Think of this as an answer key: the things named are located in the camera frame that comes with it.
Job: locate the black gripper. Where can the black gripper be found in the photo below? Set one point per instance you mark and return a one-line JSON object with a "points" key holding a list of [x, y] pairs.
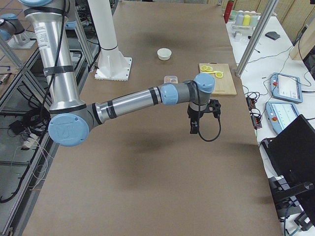
{"points": [[192, 114]]}

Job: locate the clear plastic egg box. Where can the clear plastic egg box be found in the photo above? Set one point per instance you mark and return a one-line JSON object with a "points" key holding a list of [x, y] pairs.
{"points": [[171, 77]]}

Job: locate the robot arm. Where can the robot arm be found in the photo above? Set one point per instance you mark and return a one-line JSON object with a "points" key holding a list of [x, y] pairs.
{"points": [[71, 118]]}

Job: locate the bamboo cutting board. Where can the bamboo cutting board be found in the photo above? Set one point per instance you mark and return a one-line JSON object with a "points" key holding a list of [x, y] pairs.
{"points": [[224, 85]]}

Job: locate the white ceramic bowl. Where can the white ceramic bowl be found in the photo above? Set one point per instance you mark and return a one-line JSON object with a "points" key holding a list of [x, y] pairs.
{"points": [[164, 54]]}

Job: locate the near blue teach pendant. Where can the near blue teach pendant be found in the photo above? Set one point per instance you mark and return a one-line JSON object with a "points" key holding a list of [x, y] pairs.
{"points": [[281, 114]]}

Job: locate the blue teach pendant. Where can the blue teach pendant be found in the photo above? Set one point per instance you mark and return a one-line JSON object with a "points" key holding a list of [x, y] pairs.
{"points": [[286, 87], [281, 114]]}

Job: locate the far blue teach pendant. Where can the far blue teach pendant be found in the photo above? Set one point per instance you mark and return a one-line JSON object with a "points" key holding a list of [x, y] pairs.
{"points": [[286, 87]]}

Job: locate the yellow cup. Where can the yellow cup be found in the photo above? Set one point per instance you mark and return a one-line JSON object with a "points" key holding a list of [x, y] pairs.
{"points": [[246, 20]]}

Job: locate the grey cup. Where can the grey cup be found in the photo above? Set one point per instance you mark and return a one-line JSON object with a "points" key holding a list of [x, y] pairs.
{"points": [[239, 19]]}

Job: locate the small black square device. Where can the small black square device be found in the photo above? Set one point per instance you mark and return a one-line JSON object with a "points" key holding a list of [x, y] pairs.
{"points": [[272, 35]]}

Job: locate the light blue cup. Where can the light blue cup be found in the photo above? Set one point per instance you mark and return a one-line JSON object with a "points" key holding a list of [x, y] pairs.
{"points": [[253, 20]]}

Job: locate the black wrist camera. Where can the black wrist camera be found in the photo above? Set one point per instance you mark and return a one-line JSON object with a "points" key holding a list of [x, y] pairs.
{"points": [[214, 107]]}

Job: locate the lemon slice pair near handle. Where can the lemon slice pair near handle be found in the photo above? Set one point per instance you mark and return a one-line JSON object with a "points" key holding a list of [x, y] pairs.
{"points": [[206, 68]]}

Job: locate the white camera stand pole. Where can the white camera stand pole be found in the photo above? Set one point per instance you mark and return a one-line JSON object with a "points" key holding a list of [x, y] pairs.
{"points": [[112, 65]]}

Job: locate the aluminium frame post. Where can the aluminium frame post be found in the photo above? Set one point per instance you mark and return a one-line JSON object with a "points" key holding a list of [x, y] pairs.
{"points": [[264, 18]]}

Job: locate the aluminium table frame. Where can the aluminium table frame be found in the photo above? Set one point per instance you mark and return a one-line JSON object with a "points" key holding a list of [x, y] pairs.
{"points": [[26, 151]]}

